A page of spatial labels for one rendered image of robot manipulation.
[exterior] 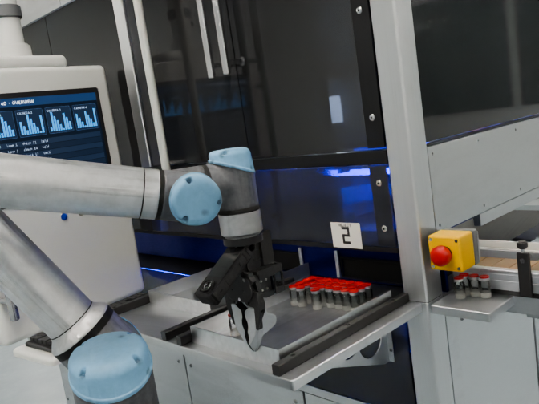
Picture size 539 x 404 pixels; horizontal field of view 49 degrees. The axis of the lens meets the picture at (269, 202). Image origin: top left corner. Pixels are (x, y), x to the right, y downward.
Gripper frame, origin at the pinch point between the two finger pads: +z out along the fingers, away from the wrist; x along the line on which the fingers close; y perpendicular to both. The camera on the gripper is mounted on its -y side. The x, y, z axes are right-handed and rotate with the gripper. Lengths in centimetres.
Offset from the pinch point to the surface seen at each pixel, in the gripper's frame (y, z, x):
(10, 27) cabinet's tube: 8, -75, 95
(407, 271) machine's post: 38.7, -3.4, -8.3
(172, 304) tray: 12.7, 2.3, 43.3
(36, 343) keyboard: -10, 10, 75
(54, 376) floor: 59, 92, 258
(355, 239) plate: 38.5, -9.8, 4.3
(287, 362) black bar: 0.9, 1.8, -8.1
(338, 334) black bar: 14.8, 2.0, -8.1
